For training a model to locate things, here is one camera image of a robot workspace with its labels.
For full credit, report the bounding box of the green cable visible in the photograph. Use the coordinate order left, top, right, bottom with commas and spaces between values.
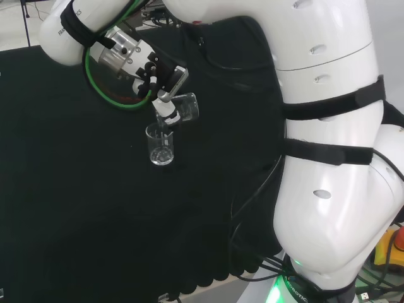
84, 0, 153, 110

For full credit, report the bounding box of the black tripod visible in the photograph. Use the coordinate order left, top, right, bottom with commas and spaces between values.
19, 0, 44, 48

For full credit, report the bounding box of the clear glass beaker with water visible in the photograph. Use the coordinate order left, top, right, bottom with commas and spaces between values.
156, 92, 201, 128

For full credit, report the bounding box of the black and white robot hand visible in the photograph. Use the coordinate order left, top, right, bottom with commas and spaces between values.
132, 47, 183, 126

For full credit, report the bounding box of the yellow stop button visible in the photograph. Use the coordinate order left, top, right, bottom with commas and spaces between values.
374, 225, 404, 270

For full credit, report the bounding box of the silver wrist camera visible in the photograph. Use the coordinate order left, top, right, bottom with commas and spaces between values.
157, 65, 189, 104

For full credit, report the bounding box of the black bench cloth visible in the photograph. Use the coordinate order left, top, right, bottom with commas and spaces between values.
0, 15, 404, 301

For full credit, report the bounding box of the black cable bundle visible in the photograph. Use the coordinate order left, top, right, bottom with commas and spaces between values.
228, 154, 304, 282

